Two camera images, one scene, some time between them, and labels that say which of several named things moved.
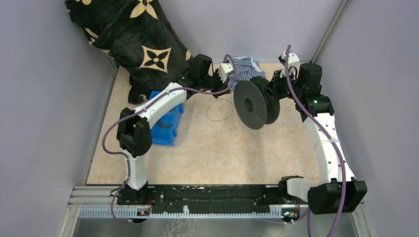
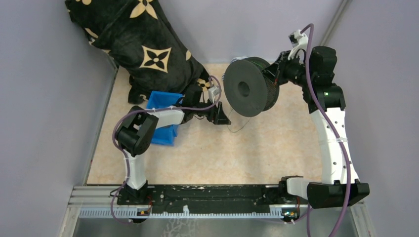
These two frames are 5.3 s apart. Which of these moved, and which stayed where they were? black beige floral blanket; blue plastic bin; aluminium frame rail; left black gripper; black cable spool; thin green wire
Moved: thin green wire; black cable spool; left black gripper
Stayed: black beige floral blanket; blue plastic bin; aluminium frame rail
